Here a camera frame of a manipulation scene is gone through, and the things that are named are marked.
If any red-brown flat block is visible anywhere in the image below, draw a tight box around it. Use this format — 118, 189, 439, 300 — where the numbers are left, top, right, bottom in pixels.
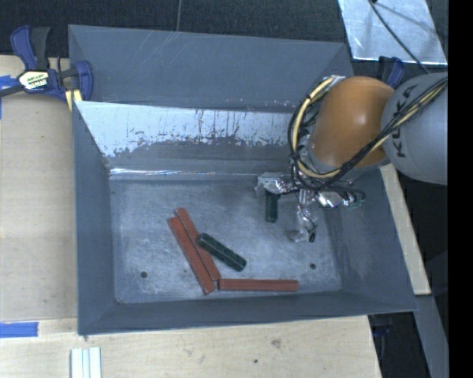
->
217, 277, 300, 293
173, 206, 222, 283
167, 216, 217, 296

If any dark green flat block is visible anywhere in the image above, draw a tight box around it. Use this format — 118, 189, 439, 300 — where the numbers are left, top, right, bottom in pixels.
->
196, 232, 248, 273
265, 191, 280, 224

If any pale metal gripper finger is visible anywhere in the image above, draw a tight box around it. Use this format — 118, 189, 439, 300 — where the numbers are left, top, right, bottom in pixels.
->
258, 172, 287, 186
254, 183, 288, 195

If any grey metal bin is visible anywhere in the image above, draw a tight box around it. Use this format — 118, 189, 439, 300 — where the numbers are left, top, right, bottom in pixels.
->
67, 24, 419, 336

